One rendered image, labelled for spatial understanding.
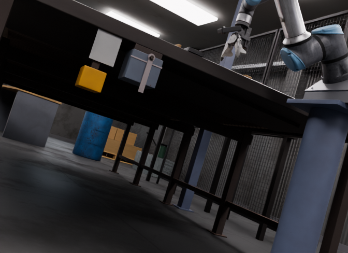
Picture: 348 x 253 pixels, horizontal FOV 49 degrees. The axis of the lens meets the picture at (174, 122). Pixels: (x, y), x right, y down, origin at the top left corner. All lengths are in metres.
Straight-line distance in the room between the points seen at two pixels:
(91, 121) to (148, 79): 5.52
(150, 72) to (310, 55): 0.66
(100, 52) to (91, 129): 5.53
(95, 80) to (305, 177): 0.93
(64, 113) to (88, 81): 10.18
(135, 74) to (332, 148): 0.85
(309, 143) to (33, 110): 5.28
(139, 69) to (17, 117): 4.96
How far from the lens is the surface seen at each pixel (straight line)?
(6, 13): 1.51
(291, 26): 1.66
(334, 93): 1.69
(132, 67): 1.52
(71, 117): 11.71
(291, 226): 1.68
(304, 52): 1.68
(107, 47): 1.53
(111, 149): 9.02
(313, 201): 1.67
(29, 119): 6.46
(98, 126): 7.01
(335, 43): 1.74
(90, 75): 1.48
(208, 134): 3.94
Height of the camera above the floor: 0.47
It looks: 5 degrees up
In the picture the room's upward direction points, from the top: 17 degrees clockwise
